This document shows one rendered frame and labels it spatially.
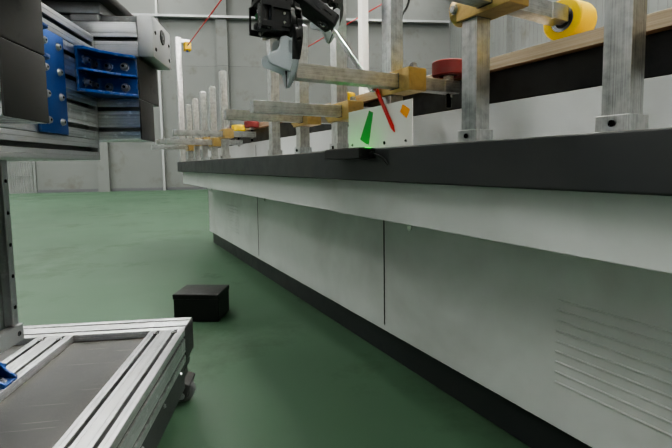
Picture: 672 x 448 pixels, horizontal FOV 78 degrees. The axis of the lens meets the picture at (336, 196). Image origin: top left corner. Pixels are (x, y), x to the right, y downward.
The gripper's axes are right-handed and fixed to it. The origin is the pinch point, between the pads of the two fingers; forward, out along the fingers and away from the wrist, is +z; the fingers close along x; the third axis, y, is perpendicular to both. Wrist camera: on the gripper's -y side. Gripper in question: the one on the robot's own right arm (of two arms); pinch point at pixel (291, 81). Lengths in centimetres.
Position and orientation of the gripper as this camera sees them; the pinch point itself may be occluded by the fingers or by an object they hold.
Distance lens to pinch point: 84.6
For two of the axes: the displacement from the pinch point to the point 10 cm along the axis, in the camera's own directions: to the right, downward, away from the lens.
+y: -8.7, 0.4, -5.0
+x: 5.0, 0.6, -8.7
